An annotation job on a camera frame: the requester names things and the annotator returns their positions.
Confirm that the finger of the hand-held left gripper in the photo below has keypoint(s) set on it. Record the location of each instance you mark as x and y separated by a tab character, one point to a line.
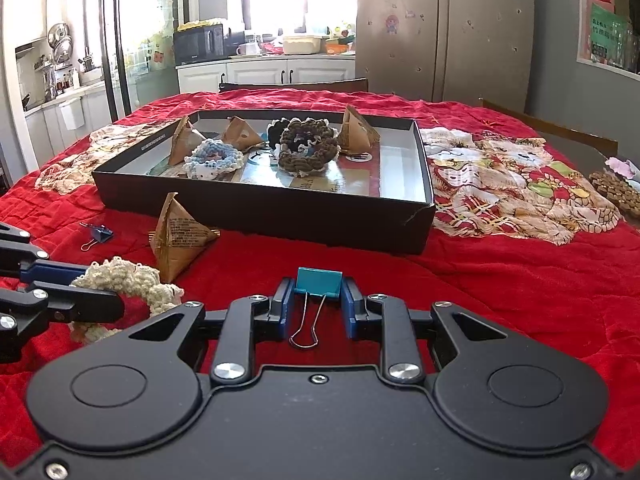
55	272
85	307

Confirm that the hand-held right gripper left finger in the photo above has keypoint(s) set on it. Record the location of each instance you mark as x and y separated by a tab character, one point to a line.
281	310

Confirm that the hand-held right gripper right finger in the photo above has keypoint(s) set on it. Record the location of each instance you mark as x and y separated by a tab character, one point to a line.
354	312

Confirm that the teal binder clip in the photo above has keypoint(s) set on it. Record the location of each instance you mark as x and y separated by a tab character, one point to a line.
320	280

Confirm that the cream crochet scrunchie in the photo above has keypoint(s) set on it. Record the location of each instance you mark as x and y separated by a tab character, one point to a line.
130	277

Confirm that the black shallow cardboard tray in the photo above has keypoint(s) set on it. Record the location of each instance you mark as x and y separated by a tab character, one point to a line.
250	215

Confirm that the brown crochet scrunchie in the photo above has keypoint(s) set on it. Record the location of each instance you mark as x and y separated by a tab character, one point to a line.
295	160

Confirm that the blue white crochet scrunchie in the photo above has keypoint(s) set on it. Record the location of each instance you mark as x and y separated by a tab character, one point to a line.
200	165

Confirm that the black white crochet scrunchie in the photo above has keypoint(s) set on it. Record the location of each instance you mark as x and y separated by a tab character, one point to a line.
274	132

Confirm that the brown pyramid paper packet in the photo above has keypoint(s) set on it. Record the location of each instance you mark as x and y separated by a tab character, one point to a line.
180	240
240	135
182	145
357	132

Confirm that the small blue binder clip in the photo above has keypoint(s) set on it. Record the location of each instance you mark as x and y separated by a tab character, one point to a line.
102	234

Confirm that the white sink counter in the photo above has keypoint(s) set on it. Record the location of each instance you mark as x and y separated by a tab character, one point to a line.
50	135

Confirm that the red printed blanket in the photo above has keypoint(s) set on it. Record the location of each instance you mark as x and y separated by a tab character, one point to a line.
500	285

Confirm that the white hanging trash bin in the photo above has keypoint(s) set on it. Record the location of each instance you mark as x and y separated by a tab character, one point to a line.
71	114

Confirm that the dark wooden chair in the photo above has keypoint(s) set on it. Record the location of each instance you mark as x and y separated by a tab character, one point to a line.
295	85
550	127

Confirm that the steel pot lids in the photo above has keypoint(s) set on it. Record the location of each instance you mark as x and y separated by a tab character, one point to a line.
60	40

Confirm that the white base cabinet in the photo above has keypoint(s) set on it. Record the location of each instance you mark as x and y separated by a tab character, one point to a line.
260	72

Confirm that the white mug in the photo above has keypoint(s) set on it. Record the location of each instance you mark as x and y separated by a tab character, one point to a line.
247	49

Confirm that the cream plastic container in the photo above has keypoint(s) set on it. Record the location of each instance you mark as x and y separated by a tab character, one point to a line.
302	45

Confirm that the black microwave oven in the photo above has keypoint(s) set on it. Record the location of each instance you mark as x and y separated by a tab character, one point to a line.
197	45

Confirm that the brown beaded mat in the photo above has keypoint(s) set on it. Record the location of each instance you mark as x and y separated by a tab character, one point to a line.
615	192

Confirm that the yellow cloth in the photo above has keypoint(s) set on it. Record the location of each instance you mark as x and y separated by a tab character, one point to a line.
200	24

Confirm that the steel refrigerator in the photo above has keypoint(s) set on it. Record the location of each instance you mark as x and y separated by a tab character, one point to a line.
450	30

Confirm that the pale pink cloth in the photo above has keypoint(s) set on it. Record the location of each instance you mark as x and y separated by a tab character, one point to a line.
622	166

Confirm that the green paper sign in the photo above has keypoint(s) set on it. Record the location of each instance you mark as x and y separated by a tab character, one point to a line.
607	32

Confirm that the black sliding door frame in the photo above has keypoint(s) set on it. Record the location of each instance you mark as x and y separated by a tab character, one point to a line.
120	35

